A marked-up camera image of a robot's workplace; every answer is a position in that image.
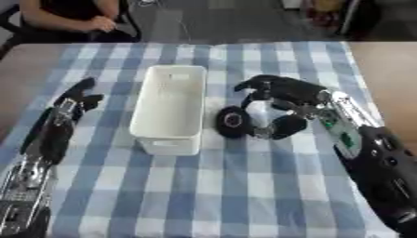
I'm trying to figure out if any person's hand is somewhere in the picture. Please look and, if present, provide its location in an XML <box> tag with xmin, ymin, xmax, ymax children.
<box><xmin>87</xmin><ymin>15</ymin><xmax>119</xmax><ymax>33</ymax></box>

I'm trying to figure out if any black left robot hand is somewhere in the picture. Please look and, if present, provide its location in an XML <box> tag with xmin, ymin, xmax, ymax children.
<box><xmin>20</xmin><ymin>76</ymin><xmax>106</xmax><ymax>165</ymax></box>

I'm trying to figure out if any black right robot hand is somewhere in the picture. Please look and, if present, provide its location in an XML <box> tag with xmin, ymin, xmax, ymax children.
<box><xmin>233</xmin><ymin>73</ymin><xmax>332</xmax><ymax>141</ymax></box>

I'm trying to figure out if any white plastic box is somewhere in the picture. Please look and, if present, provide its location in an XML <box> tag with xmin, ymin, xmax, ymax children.
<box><xmin>127</xmin><ymin>64</ymin><xmax>209</xmax><ymax>156</ymax></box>

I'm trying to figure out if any black chair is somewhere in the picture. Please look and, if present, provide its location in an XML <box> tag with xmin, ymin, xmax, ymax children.
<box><xmin>0</xmin><ymin>0</ymin><xmax>143</xmax><ymax>60</ymax></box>

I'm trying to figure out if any person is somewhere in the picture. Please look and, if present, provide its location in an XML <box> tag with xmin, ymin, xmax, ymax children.
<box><xmin>18</xmin><ymin>0</ymin><xmax>142</xmax><ymax>44</ymax></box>

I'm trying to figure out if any dark chair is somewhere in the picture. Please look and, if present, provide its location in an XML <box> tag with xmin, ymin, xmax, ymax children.
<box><xmin>330</xmin><ymin>0</ymin><xmax>384</xmax><ymax>42</ymax></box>

